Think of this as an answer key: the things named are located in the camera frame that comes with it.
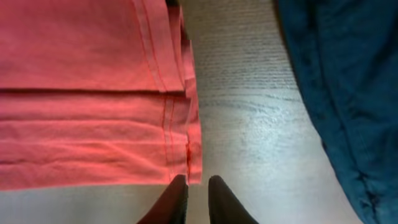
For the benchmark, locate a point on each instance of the navy blue garment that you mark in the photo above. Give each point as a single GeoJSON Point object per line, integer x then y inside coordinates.
{"type": "Point", "coordinates": [344, 57]}

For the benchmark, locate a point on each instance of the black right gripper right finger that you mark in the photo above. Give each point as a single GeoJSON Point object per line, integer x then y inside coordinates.
{"type": "Point", "coordinates": [224, 206]}

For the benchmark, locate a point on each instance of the orange red t-shirt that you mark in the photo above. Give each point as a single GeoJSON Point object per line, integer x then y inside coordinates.
{"type": "Point", "coordinates": [97, 92]}

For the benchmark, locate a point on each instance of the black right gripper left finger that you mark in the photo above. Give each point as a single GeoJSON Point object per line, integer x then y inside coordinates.
{"type": "Point", "coordinates": [171, 206]}

